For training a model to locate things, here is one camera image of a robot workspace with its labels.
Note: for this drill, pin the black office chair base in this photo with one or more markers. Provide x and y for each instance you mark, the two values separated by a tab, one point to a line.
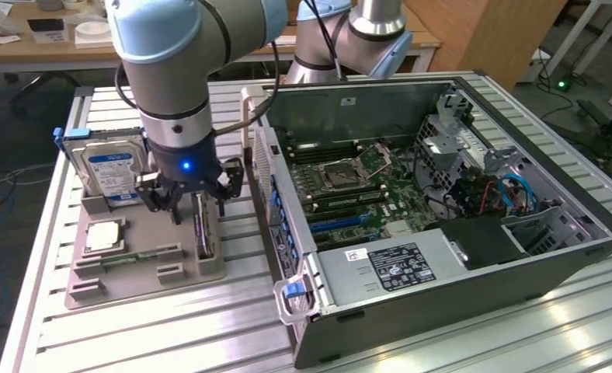
42	83

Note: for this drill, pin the grey power supply unit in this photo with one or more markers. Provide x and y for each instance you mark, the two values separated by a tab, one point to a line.
348	279

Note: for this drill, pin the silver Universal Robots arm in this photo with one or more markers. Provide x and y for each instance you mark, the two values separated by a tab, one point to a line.
171	77

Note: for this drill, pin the graphics card with black fan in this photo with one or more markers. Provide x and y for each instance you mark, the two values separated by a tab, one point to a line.
203	229

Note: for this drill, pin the silver CPU chip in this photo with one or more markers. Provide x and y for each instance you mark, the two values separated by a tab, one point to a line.
103	236

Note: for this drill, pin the white box with black top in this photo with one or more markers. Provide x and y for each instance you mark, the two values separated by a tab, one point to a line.
47	31

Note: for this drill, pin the blue expansion slot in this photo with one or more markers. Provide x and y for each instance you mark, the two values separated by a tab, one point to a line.
337	224

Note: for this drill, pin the white table frame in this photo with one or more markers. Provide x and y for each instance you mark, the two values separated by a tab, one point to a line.
591	35

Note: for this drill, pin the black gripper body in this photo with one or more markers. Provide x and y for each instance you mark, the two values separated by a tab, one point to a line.
182	167

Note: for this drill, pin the grey parts rack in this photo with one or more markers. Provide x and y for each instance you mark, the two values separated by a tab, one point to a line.
150	248

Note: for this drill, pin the green RAM stick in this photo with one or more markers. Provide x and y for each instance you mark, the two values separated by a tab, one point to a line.
130	258

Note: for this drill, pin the RAM stick with white label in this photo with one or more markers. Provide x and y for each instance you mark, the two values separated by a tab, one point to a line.
348	198

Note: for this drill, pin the green indicator light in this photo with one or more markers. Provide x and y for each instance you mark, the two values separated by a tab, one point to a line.
562	84

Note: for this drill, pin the metal disk bay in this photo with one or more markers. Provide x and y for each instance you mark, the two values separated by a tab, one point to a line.
544	229

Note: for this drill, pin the silver chipset heat sink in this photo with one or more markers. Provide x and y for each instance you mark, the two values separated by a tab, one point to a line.
400	229

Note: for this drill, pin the wooden desk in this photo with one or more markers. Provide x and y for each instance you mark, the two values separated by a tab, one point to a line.
6	54

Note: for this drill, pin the perforated metal drive cage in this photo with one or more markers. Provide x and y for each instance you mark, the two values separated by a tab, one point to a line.
441	155

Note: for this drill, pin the open dark grey PC case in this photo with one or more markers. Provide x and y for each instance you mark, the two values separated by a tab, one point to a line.
441	311

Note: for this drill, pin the blue case latch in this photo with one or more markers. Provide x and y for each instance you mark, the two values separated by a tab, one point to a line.
291	291

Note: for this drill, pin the white paper card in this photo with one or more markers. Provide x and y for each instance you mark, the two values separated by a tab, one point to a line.
2	39

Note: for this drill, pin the white box with round bowl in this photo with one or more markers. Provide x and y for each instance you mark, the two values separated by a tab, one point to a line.
91	35

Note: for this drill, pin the open socket cover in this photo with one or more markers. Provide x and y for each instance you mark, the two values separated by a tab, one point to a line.
374	160

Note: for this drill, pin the CPU socket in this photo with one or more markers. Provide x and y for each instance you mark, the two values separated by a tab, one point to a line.
341	175

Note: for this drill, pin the blue slot retainer strip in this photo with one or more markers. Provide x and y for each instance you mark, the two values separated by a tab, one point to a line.
279	217

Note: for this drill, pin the wooden cabinet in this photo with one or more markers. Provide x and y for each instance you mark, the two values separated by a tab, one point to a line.
492	39

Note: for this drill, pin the green motherboard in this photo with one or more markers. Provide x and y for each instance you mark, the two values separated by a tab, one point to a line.
397	202

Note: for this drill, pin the hard disk in blue caddy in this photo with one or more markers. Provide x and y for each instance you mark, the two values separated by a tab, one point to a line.
106	171

